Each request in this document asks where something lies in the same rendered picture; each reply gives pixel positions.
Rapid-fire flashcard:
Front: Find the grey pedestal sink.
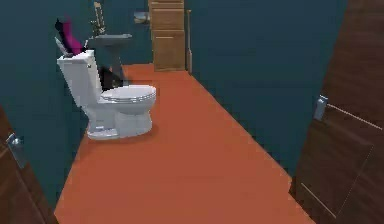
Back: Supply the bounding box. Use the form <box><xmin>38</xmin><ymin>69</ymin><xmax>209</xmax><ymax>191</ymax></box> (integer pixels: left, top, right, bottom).
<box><xmin>88</xmin><ymin>33</ymin><xmax>133</xmax><ymax>82</ymax></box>

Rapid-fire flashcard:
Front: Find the grey toilet paper holder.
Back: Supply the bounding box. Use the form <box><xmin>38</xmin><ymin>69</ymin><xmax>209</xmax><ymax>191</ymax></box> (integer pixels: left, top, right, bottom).
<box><xmin>133</xmin><ymin>11</ymin><xmax>151</xmax><ymax>25</ymax></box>

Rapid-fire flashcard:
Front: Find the white toilet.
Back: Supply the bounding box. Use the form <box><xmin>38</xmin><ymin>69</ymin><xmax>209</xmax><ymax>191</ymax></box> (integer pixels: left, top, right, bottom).
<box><xmin>56</xmin><ymin>49</ymin><xmax>158</xmax><ymax>141</ymax></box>

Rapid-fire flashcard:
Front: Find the black bin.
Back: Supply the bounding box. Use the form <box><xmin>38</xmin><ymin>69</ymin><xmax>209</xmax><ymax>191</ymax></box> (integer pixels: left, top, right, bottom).
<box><xmin>98</xmin><ymin>65</ymin><xmax>126</xmax><ymax>92</ymax></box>

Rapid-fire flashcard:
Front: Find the silver door handle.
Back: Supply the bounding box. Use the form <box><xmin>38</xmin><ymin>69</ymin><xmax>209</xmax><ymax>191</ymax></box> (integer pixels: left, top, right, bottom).
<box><xmin>5</xmin><ymin>132</ymin><xmax>28</xmax><ymax>170</ymax></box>
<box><xmin>313</xmin><ymin>94</ymin><xmax>329</xmax><ymax>122</ymax></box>

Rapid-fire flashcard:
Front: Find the light wooden cabinet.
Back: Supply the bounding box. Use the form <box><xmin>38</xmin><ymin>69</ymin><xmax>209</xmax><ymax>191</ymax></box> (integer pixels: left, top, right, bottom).
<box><xmin>147</xmin><ymin>0</ymin><xmax>187</xmax><ymax>72</ymax></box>

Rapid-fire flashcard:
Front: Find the dark brown room door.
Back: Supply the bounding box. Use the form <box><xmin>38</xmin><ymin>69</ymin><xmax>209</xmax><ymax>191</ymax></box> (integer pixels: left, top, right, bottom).
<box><xmin>0</xmin><ymin>103</ymin><xmax>60</xmax><ymax>224</ymax></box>
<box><xmin>288</xmin><ymin>0</ymin><xmax>384</xmax><ymax>224</ymax></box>

